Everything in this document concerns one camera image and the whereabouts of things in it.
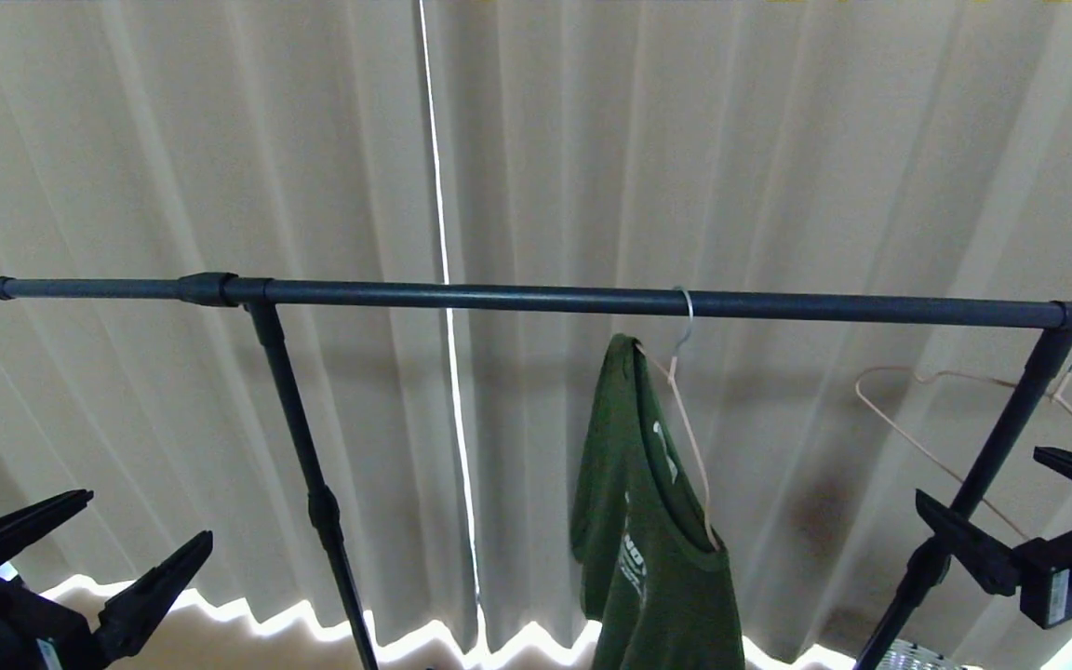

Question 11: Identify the pink clothes hanger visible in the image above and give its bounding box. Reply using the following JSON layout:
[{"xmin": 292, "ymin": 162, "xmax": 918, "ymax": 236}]
[
  {"xmin": 854, "ymin": 300, "xmax": 1072, "ymax": 542},
  {"xmin": 634, "ymin": 287, "xmax": 723, "ymax": 552}
]

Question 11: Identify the green long-sleeved shirt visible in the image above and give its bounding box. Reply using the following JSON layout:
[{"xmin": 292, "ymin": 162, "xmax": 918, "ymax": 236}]
[{"xmin": 569, "ymin": 333, "xmax": 747, "ymax": 670}]

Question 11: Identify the white laundry basket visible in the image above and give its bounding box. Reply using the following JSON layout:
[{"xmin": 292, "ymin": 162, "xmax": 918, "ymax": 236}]
[{"xmin": 871, "ymin": 650, "xmax": 965, "ymax": 670}]

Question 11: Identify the black clothes rack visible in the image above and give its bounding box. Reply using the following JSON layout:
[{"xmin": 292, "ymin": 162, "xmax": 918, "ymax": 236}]
[{"xmin": 0, "ymin": 272, "xmax": 1072, "ymax": 670}]

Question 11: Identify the beige curtain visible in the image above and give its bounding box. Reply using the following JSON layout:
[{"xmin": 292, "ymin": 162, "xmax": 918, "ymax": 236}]
[{"xmin": 0, "ymin": 0, "xmax": 1072, "ymax": 670}]

